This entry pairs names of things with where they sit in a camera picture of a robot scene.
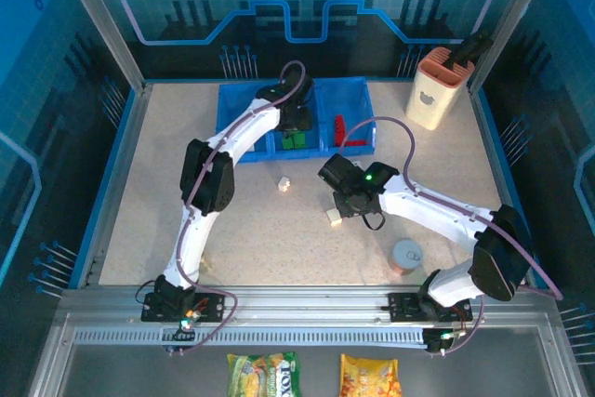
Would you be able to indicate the aluminium mounting rail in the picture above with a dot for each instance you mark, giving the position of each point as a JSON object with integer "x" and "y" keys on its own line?
{"x": 307, "y": 297}

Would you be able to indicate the orange snack bag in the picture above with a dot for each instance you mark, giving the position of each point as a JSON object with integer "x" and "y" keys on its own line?
{"x": 370, "y": 377}

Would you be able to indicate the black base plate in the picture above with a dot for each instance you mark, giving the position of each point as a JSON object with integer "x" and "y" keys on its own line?
{"x": 404, "y": 308}
{"x": 211, "y": 306}

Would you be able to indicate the white pink knife block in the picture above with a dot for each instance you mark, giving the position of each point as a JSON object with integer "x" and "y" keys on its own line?
{"x": 434, "y": 95}

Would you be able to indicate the cream square lego brick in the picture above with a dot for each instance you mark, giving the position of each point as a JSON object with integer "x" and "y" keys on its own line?
{"x": 333, "y": 217}

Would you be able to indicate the small white lego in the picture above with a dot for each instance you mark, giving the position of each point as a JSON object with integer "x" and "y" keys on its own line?
{"x": 283, "y": 183}

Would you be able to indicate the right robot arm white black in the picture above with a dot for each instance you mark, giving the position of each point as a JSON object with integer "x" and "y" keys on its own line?
{"x": 427, "y": 204}

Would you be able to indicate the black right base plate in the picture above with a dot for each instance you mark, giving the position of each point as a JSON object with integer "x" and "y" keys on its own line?
{"x": 404, "y": 308}

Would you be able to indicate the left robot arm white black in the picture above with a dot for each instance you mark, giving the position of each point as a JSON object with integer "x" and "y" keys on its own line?
{"x": 246, "y": 132}

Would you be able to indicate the metal pull-tab can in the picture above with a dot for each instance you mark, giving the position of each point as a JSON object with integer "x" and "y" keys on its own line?
{"x": 407, "y": 256}

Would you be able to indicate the green snack bag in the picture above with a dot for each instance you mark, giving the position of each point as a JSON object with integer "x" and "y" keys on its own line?
{"x": 263, "y": 376}

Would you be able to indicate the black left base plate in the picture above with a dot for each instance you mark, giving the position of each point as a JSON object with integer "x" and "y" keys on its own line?
{"x": 211, "y": 306}

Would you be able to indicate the blue three-compartment bin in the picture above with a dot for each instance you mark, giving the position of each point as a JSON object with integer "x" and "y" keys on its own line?
{"x": 353, "y": 99}

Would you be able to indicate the aluminium frame post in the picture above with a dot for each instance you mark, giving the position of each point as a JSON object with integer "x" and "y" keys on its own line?
{"x": 97, "y": 20}
{"x": 511, "y": 11}

